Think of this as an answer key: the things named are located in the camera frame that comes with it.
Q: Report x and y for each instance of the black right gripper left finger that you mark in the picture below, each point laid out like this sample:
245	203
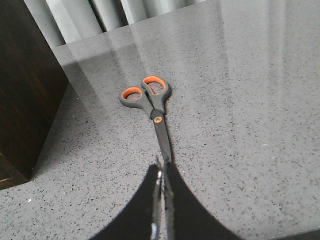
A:
134	222

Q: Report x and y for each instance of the grey orange handled scissors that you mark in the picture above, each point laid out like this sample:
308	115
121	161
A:
153	104

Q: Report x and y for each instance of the dark wooden drawer cabinet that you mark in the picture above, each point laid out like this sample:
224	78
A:
32	85

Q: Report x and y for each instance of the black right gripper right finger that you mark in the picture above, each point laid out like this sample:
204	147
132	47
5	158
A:
186	218

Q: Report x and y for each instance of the grey curtain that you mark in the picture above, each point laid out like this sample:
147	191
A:
67	21

